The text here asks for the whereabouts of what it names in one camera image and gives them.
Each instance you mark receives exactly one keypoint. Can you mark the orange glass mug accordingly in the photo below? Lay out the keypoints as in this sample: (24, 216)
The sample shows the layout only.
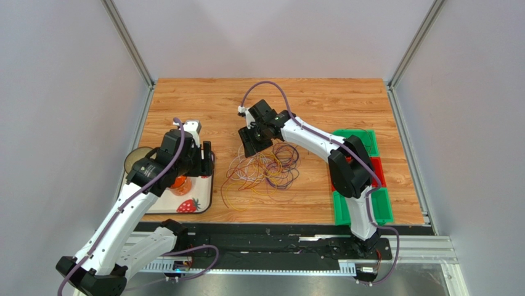
(181, 186)

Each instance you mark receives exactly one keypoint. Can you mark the grey slotted cable duct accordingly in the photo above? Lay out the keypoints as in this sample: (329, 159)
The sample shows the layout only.
(168, 266)

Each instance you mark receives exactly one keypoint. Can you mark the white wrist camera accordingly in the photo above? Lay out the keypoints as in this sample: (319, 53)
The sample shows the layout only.
(244, 112)
(193, 127)

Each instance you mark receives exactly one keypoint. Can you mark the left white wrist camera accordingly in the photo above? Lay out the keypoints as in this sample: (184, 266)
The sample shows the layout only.
(193, 127)

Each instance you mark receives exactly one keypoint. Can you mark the green plastic bin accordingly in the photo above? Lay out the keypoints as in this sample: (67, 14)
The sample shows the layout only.
(381, 204)
(367, 136)

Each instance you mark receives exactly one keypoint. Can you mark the far green plastic bin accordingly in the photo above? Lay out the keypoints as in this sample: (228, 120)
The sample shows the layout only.
(367, 136)

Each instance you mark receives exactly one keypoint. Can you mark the left aluminium frame post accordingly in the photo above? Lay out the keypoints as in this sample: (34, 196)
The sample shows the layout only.
(122, 30)

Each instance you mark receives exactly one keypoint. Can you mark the red plastic bin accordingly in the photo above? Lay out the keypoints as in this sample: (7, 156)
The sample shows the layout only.
(378, 169)

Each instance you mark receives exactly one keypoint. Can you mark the near green plastic bin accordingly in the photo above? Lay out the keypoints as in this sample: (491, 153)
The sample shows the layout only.
(381, 204)

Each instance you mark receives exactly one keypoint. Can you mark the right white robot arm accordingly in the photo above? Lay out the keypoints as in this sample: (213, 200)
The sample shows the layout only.
(350, 167)

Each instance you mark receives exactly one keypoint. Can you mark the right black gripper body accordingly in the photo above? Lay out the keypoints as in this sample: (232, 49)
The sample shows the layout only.
(252, 139)

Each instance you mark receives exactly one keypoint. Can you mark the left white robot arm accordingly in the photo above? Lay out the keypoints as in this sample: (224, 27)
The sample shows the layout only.
(102, 266)

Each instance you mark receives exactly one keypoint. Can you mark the strawberry pattern tray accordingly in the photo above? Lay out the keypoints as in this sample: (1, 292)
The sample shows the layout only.
(192, 197)

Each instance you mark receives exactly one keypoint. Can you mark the aluminium frame post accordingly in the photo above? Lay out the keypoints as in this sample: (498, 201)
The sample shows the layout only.
(122, 30)
(417, 40)

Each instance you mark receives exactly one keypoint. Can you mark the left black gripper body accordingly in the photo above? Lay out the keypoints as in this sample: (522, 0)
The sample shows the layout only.
(191, 165)

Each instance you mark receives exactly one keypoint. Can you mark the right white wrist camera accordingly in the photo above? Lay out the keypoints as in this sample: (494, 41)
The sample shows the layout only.
(244, 112)

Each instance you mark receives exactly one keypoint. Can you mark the right aluminium frame post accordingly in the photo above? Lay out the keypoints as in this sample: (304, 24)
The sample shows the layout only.
(417, 40)

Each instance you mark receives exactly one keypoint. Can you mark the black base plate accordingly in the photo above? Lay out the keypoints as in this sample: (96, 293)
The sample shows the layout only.
(308, 246)

